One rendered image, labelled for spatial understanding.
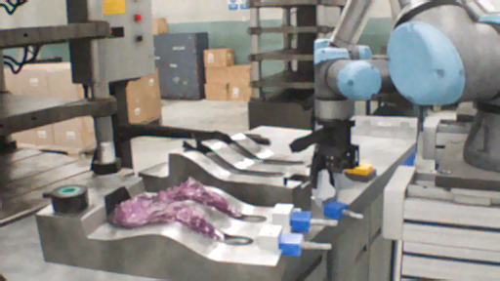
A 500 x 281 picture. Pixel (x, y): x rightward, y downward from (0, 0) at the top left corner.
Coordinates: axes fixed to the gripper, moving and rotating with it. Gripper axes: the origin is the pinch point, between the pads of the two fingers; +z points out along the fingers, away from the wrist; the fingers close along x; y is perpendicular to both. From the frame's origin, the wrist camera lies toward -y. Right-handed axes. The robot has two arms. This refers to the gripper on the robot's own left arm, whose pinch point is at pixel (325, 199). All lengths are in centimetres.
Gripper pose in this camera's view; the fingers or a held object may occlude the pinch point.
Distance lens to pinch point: 116.2
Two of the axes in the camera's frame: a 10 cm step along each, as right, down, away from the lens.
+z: 0.3, 9.8, 2.2
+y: 7.6, 1.3, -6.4
